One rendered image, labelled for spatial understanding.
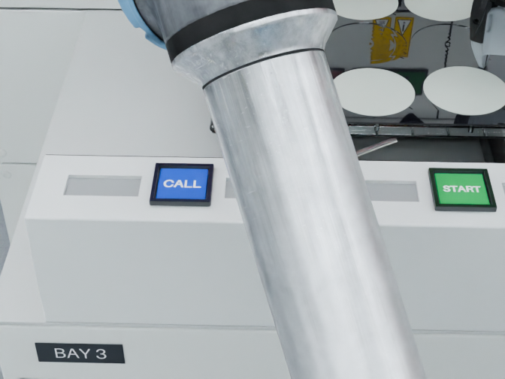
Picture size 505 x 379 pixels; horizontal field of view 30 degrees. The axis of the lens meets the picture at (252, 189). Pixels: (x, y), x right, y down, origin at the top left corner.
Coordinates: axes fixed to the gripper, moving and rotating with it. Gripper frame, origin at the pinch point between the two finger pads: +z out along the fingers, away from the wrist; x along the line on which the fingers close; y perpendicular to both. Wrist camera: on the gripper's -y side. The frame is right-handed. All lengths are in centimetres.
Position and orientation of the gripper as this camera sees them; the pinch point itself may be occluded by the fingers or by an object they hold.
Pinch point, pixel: (479, 55)
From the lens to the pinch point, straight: 119.3
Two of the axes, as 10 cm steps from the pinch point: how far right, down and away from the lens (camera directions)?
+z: 0.0, 7.6, 6.4
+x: 5.2, -5.5, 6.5
